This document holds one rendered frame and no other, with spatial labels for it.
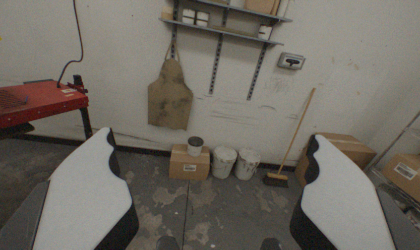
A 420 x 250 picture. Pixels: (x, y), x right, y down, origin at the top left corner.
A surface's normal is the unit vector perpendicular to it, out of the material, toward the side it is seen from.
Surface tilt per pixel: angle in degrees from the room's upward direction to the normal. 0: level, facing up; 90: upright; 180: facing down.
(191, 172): 91
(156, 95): 88
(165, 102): 87
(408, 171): 89
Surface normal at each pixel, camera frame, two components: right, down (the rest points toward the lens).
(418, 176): -0.97, -0.08
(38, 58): 0.03, 0.50
